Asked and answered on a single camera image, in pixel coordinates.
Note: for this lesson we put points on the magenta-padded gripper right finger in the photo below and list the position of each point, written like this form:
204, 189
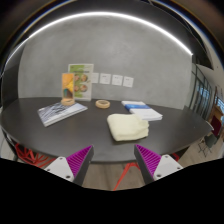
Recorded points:
151, 161

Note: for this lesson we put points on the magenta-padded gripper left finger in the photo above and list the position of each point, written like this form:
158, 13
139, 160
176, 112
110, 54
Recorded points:
75, 163

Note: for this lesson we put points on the cream towel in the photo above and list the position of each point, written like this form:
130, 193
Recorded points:
128, 126

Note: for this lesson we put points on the white booklet with blue band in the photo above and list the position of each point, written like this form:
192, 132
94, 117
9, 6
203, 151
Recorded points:
146, 114

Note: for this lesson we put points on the grey patterned magazine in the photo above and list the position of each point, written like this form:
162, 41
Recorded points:
60, 112

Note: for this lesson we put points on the beige tape roll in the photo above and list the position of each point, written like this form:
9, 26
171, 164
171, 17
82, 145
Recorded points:
97, 104

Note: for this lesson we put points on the small sign on wooden base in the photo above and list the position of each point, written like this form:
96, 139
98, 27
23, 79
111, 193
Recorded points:
67, 86

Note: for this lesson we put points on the acrylic stand with green flyer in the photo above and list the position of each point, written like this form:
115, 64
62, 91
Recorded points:
83, 83

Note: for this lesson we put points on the black framed glass partition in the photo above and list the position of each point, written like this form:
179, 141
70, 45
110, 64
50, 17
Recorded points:
200, 90

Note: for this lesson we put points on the curved ceiling light strip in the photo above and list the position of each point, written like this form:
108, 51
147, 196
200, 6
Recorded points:
100, 13

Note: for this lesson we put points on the white wall socket plates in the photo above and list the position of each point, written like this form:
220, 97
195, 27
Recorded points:
105, 78

